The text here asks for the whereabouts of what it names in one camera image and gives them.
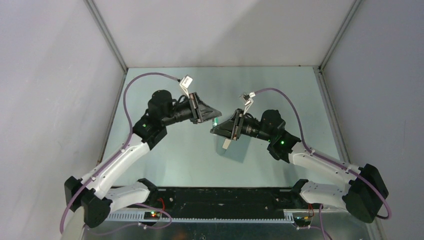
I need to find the aluminium frame rail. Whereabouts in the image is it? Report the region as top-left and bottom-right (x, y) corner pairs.
(76, 187), (377, 223)

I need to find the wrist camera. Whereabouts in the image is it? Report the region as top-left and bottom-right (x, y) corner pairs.
(239, 91), (256, 115)
(178, 75), (193, 97)

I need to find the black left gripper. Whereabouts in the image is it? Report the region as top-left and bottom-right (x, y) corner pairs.
(161, 92), (221, 127)

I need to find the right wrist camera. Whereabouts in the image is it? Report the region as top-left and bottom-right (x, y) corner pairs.
(239, 91), (256, 115)

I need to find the green white glue stick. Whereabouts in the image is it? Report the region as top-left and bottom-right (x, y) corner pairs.
(212, 117), (219, 129)

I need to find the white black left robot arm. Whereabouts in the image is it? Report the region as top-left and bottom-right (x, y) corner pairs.
(64, 90), (222, 228)

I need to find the right controller board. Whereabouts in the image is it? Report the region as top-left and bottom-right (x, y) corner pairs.
(294, 216), (314, 228)

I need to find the controller board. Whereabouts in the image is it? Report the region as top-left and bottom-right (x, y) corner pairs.
(143, 211), (162, 221)
(294, 216), (314, 228)

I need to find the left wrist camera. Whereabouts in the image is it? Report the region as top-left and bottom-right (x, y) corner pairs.
(178, 75), (193, 97)

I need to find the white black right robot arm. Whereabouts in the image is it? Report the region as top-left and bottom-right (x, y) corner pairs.
(210, 108), (389, 224)

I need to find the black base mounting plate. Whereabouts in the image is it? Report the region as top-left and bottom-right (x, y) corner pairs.
(144, 186), (320, 222)

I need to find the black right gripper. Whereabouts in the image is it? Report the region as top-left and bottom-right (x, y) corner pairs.
(211, 109), (274, 143)

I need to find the left controller board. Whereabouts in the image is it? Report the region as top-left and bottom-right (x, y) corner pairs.
(143, 211), (162, 221)

